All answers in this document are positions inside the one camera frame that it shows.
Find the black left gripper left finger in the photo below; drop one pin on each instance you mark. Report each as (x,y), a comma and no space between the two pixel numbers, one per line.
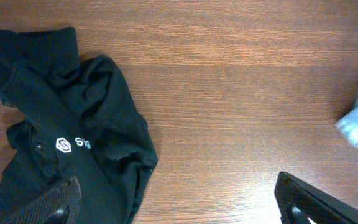
(61,203)

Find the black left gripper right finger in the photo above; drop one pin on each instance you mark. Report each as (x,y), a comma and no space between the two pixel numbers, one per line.
(299,202)

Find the black t-shirt with logo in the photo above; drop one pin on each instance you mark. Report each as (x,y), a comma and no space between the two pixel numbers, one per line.
(79,119)

